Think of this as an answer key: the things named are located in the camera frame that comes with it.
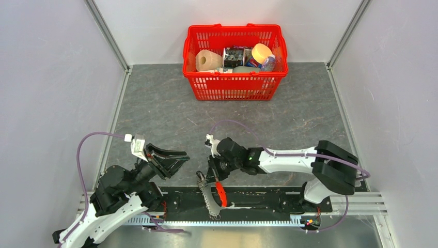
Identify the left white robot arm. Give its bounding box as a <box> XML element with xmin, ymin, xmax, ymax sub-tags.
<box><xmin>52</xmin><ymin>141</ymin><xmax>190</xmax><ymax>247</ymax></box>

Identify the red plastic shopping basket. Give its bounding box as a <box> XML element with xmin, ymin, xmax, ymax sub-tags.
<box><xmin>182</xmin><ymin>24</ymin><xmax>288</xmax><ymax>101</ymax></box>

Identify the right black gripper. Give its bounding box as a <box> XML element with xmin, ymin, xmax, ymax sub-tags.
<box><xmin>205</xmin><ymin>153</ymin><xmax>241</xmax><ymax>184</ymax></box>

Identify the orange sponge disc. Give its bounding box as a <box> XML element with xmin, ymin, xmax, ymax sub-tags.
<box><xmin>251</xmin><ymin>43</ymin><xmax>272</xmax><ymax>64</ymax></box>

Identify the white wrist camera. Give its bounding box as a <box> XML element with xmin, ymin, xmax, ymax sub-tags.
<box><xmin>205</xmin><ymin>134</ymin><xmax>221</xmax><ymax>158</ymax></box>
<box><xmin>124</xmin><ymin>134</ymin><xmax>148</xmax><ymax>161</ymax></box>

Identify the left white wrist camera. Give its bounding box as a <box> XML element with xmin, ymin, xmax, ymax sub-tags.
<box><xmin>124</xmin><ymin>134</ymin><xmax>148</xmax><ymax>161</ymax></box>

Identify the clear plastic bottle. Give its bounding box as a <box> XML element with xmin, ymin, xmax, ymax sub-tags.
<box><xmin>260</xmin><ymin>54</ymin><xmax>276</xmax><ymax>72</ymax></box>

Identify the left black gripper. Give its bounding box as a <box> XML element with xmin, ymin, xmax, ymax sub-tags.
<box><xmin>124</xmin><ymin>142</ymin><xmax>191</xmax><ymax>194</ymax></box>

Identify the white toothed cable strip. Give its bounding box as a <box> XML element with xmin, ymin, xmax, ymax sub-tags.
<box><xmin>124</xmin><ymin>214</ymin><xmax>305</xmax><ymax>228</ymax></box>

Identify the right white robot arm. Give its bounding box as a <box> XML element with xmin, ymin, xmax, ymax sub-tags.
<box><xmin>205</xmin><ymin>134</ymin><xmax>359</xmax><ymax>211</ymax></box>

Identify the dark snack packet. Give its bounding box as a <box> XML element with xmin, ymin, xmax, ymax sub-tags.
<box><xmin>223</xmin><ymin>48</ymin><xmax>244</xmax><ymax>68</ymax></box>

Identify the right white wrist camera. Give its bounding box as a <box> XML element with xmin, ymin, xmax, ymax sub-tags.
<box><xmin>205</xmin><ymin>134</ymin><xmax>221</xmax><ymax>158</ymax></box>

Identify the toilet paper roll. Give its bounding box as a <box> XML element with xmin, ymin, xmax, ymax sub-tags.
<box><xmin>195</xmin><ymin>50</ymin><xmax>223</xmax><ymax>71</ymax></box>

